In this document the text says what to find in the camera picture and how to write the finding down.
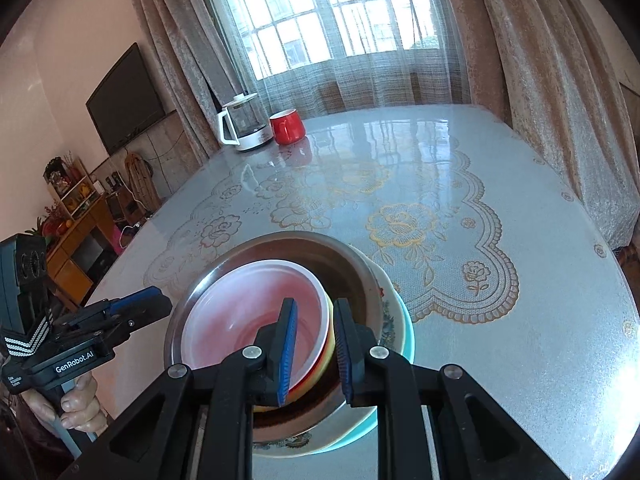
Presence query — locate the wooden cabinet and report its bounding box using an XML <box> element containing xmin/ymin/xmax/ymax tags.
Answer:
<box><xmin>45</xmin><ymin>200</ymin><xmax>123</xmax><ymax>311</ymax></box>

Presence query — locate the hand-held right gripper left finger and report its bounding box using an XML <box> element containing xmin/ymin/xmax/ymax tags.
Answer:
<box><xmin>60</xmin><ymin>297</ymin><xmax>299</xmax><ymax>480</ymax></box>

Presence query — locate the yellow plastic bowl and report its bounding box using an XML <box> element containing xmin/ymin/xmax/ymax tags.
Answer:
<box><xmin>252</xmin><ymin>285</ymin><xmax>337</xmax><ymax>413</ymax></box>

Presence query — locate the person's left hand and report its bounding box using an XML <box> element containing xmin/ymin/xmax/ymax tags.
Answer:
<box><xmin>59</xmin><ymin>374</ymin><xmax>106</xmax><ymax>433</ymax></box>

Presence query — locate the black wall television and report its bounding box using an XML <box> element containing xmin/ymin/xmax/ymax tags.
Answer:
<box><xmin>86</xmin><ymin>42</ymin><xmax>167</xmax><ymax>156</ymax></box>

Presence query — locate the lace patterned table mat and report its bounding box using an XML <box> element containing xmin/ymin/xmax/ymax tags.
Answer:
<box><xmin>142</xmin><ymin>150</ymin><xmax>521</xmax><ymax>326</ymax></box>

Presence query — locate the barred window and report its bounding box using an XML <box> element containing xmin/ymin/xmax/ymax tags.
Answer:
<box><xmin>200</xmin><ymin>0</ymin><xmax>441</xmax><ymax>81</ymax></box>

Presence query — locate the teal plastic plate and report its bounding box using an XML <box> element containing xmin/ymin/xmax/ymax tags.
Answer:
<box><xmin>320</xmin><ymin>310</ymin><xmax>416</xmax><ymax>456</ymax></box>

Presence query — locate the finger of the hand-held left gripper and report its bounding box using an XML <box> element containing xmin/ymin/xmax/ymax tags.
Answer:
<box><xmin>102</xmin><ymin>287</ymin><xmax>163</xmax><ymax>315</ymax></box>
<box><xmin>115</xmin><ymin>294</ymin><xmax>173</xmax><ymax>333</ymax></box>

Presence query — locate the red mug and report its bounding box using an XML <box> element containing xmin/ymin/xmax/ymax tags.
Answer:
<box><xmin>270</xmin><ymin>109</ymin><xmax>306</xmax><ymax>145</ymax></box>

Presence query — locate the white sheer curtain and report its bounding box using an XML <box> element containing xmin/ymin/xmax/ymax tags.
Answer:
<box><xmin>200</xmin><ymin>0</ymin><xmax>473</xmax><ymax>121</ymax></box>

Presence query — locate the wooden shelf with ornaments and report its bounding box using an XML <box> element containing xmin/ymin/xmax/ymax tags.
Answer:
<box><xmin>42</xmin><ymin>155</ymin><xmax>108</xmax><ymax>221</ymax></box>

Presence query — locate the white electric glass kettle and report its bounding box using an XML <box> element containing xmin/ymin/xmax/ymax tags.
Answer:
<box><xmin>217</xmin><ymin>92</ymin><xmax>275</xmax><ymax>152</ymax></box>

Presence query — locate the white dragon print plate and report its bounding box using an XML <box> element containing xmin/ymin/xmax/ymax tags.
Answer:
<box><xmin>252</xmin><ymin>255</ymin><xmax>408</xmax><ymax>457</ymax></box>

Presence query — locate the stainless steel bowl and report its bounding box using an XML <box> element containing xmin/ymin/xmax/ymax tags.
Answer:
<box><xmin>164</xmin><ymin>232</ymin><xmax>383</xmax><ymax>436</ymax></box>

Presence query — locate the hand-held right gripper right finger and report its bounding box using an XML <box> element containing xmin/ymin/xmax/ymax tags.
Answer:
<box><xmin>332</xmin><ymin>298</ymin><xmax>571</xmax><ymax>480</ymax></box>

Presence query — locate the red plastic bowl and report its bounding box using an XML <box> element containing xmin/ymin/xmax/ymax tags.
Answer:
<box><xmin>180</xmin><ymin>259</ymin><xmax>333</xmax><ymax>391</ymax></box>

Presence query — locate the beige velvet curtain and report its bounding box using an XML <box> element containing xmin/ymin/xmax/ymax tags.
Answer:
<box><xmin>435</xmin><ymin>0</ymin><xmax>640</xmax><ymax>251</ymax></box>
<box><xmin>122</xmin><ymin>0</ymin><xmax>271</xmax><ymax>161</ymax></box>

